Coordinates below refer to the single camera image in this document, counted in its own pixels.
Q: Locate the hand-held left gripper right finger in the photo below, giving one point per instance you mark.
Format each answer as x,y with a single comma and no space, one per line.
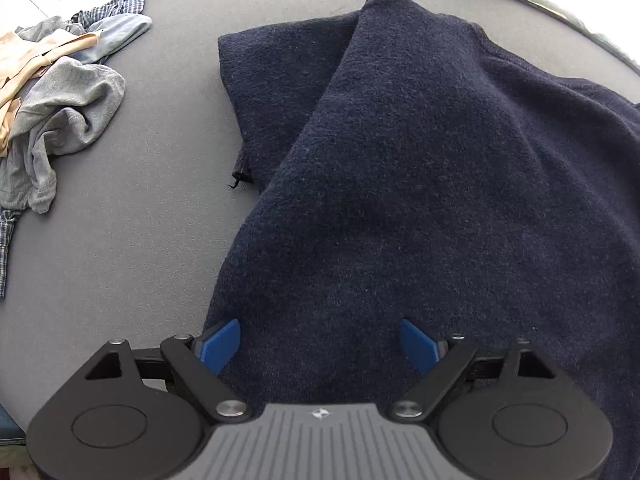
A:
419,346

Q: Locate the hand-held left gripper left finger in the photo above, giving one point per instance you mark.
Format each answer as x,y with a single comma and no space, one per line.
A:
220,345

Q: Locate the navy knit sweater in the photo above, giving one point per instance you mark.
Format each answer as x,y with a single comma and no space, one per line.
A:
400,185

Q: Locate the blue denim cloth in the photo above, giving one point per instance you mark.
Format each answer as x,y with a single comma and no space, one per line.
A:
10,425

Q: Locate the grey garment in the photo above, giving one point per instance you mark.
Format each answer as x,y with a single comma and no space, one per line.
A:
75,105

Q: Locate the light blue garment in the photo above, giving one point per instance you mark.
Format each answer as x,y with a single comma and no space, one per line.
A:
122,30

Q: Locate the beige garment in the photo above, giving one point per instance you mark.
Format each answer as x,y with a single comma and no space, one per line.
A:
30,60

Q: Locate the plaid shirt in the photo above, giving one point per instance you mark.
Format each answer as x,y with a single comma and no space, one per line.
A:
120,2

